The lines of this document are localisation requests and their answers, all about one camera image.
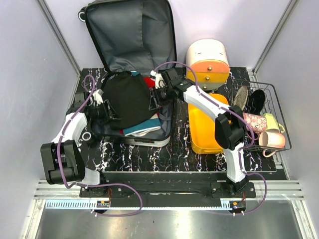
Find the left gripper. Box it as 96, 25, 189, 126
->
90, 100, 122, 125

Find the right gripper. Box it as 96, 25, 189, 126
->
149, 85, 173, 111

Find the black cloth garment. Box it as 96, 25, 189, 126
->
101, 71, 158, 130

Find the teal cream cartoon towel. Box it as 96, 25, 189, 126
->
123, 114, 161, 137

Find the white black space suitcase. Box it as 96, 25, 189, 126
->
78, 0, 176, 147

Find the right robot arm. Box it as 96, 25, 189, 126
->
150, 68, 248, 198

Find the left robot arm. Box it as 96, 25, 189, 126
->
40, 90, 119, 197

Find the red cloth garment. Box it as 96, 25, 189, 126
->
143, 77, 156, 88

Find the black marble mat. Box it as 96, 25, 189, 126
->
76, 68, 277, 174

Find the white orange drawer cabinet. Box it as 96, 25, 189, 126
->
186, 39, 230, 91

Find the speckled brown plate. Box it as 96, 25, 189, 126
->
233, 86, 248, 111

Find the pink patterned mug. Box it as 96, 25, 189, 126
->
243, 113, 267, 140

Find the yellow green mug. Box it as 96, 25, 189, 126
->
262, 113, 285, 134

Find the plain pink mug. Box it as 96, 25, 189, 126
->
258, 131, 286, 158

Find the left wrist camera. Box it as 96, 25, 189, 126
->
91, 89, 104, 106

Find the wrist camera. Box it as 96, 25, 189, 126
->
91, 89, 104, 106
150, 70, 166, 89

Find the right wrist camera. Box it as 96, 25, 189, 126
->
150, 70, 166, 89

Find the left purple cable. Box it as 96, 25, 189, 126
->
56, 74, 143, 217

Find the purple cable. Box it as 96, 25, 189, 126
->
56, 74, 143, 217
154, 61, 268, 215

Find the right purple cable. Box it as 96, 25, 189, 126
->
154, 61, 268, 215

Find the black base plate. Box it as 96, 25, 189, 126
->
49, 171, 257, 209

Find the black wire dish rack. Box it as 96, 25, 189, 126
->
229, 79, 292, 152

